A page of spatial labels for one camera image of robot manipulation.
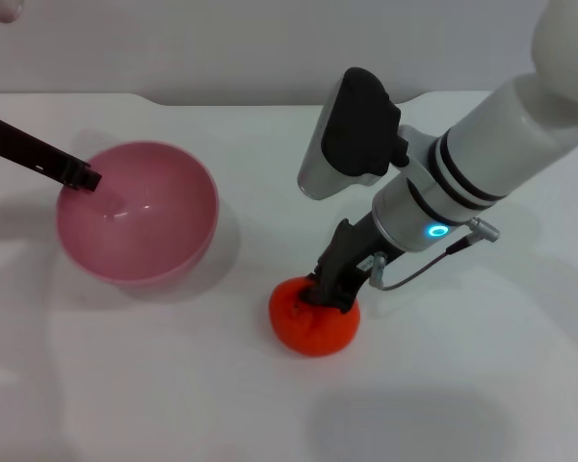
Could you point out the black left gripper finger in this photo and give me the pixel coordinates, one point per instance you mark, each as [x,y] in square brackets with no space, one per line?
[84,178]

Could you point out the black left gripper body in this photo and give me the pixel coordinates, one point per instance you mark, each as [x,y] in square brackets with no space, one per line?
[29,146]

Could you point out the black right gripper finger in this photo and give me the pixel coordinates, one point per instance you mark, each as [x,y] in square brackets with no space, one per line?
[318,289]
[348,300]

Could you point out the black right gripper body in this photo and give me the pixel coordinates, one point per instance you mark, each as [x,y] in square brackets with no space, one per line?
[356,245]

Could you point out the orange mandarin fruit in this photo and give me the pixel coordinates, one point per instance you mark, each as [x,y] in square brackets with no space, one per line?
[313,327]

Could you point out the pink plastic bowl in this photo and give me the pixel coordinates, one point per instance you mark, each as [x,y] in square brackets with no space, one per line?
[139,231]

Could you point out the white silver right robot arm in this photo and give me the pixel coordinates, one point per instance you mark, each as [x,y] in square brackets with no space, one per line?
[501,144]

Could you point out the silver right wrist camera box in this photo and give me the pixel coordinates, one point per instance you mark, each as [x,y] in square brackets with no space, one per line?
[351,135]

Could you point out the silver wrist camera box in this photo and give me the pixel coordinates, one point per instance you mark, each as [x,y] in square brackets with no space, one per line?
[351,135]
[0,8]

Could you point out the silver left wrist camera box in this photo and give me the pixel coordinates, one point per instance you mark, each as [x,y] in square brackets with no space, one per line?
[0,8]

